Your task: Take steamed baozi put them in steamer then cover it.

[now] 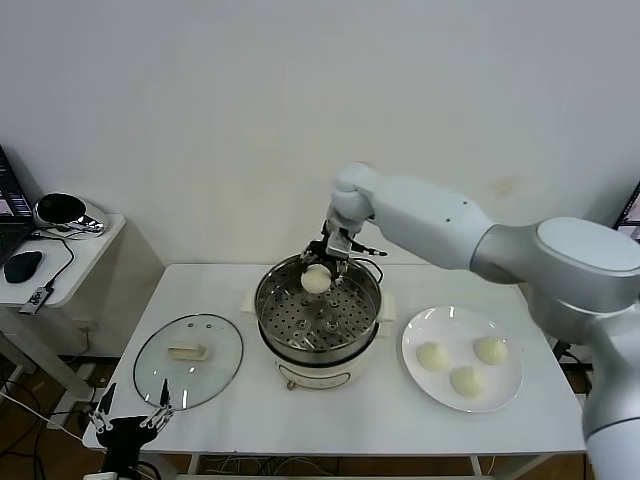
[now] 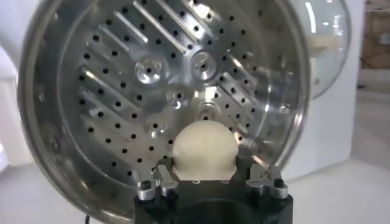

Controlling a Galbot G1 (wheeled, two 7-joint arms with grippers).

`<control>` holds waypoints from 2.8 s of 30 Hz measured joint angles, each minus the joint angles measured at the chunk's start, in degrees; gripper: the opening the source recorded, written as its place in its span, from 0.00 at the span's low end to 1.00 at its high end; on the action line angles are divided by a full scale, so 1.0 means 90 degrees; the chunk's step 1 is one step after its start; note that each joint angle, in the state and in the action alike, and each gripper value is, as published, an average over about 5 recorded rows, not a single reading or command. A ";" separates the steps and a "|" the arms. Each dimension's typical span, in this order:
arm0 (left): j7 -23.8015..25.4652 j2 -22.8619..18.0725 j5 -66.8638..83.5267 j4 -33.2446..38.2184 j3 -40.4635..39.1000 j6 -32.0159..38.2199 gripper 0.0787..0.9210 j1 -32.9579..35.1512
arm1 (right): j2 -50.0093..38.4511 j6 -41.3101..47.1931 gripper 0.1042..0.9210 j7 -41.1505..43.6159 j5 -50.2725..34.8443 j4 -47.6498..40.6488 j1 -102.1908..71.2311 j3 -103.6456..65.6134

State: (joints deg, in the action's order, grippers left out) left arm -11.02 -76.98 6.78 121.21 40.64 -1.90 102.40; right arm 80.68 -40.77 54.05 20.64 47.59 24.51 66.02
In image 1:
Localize perforated steel steamer basket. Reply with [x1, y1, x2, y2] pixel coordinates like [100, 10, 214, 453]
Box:
[241, 251, 399, 354]

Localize round glass pot lid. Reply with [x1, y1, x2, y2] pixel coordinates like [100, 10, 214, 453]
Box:
[132, 313, 246, 413]

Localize black computer mouse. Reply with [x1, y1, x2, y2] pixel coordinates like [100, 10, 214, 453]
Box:
[3, 251, 45, 285]

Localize white main table frame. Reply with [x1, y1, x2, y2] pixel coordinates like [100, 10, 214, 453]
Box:
[187, 452, 484, 480]

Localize white floor cable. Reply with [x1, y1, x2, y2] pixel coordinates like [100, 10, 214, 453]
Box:
[0, 389, 86, 444]

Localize white steamed baozi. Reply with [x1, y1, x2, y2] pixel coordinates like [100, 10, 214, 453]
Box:
[449, 365, 488, 400]
[472, 336, 510, 366]
[300, 264, 332, 295]
[415, 342, 450, 372]

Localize white and black charger cable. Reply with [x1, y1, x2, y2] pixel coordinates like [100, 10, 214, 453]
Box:
[552, 337, 581, 361]

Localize white side table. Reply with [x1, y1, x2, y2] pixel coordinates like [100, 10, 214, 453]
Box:
[0, 214, 128, 416]

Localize round white plate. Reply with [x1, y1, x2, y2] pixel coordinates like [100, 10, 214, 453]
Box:
[401, 305, 525, 414]

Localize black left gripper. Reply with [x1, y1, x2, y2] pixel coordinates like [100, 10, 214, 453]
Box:
[88, 378, 176, 474]

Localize black usb hub cable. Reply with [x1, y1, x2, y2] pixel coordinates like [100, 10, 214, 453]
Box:
[27, 232, 76, 291]

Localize white electric cooker base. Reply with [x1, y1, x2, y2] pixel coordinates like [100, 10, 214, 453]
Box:
[257, 319, 396, 392]

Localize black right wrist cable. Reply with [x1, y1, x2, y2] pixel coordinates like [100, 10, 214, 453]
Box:
[349, 239, 390, 259]

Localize black open laptop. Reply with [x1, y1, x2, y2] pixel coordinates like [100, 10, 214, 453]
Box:
[618, 180, 640, 232]
[0, 143, 37, 269]

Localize grey usb hub adapter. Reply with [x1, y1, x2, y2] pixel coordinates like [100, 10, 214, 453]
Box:
[18, 285, 56, 317]

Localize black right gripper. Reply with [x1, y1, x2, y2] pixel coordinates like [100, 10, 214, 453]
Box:
[299, 219, 362, 289]

